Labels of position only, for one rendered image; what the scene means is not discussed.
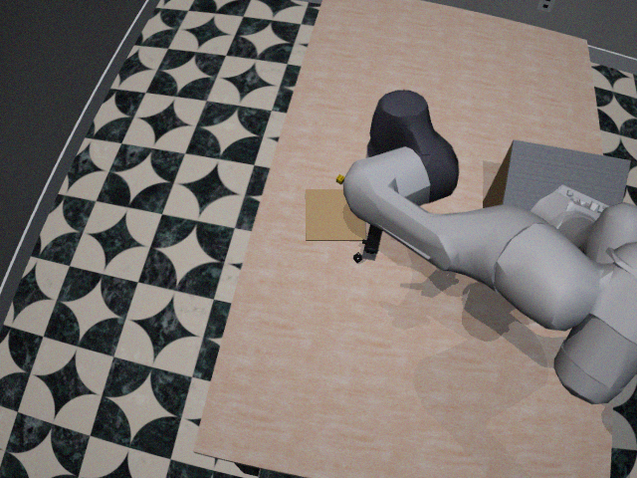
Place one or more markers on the tan square mat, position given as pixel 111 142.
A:
pixel 329 218

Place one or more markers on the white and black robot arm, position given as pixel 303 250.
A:
pixel 512 250

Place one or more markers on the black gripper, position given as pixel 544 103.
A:
pixel 371 243

